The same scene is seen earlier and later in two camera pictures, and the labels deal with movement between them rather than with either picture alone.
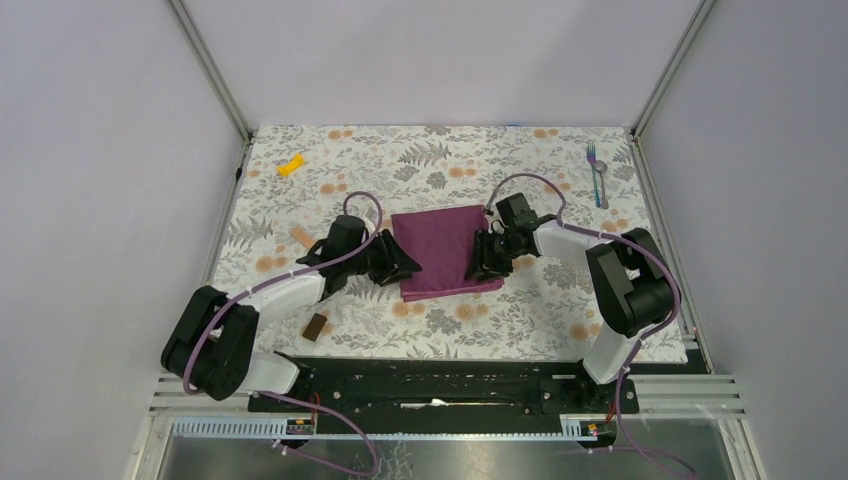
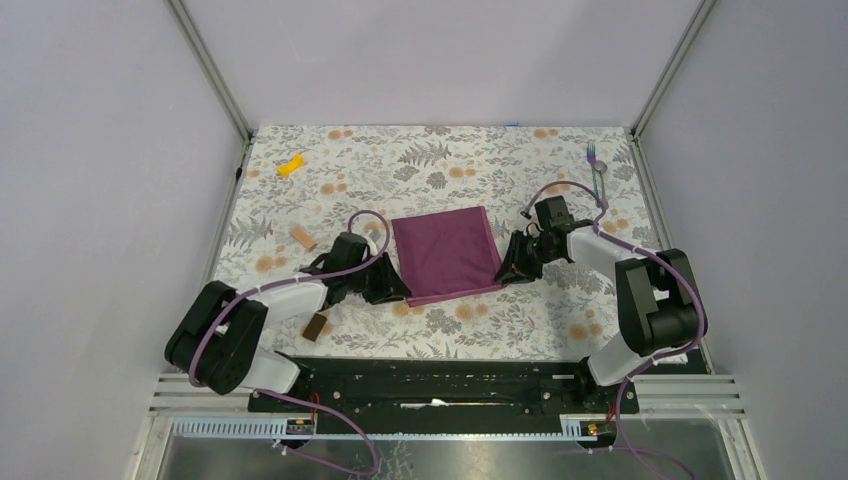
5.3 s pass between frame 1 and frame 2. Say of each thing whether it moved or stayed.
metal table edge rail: stayed
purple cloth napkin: stayed
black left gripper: moved
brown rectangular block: stayed
